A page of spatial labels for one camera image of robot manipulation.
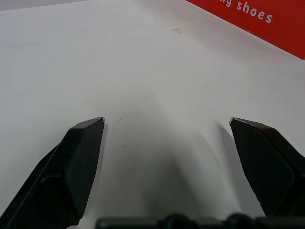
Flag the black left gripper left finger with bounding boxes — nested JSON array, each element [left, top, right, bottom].
[[0, 116, 106, 229]]

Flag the red shoe box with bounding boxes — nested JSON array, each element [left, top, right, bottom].
[[185, 0, 305, 60]]

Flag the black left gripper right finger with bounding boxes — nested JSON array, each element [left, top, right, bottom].
[[229, 117, 305, 218]]

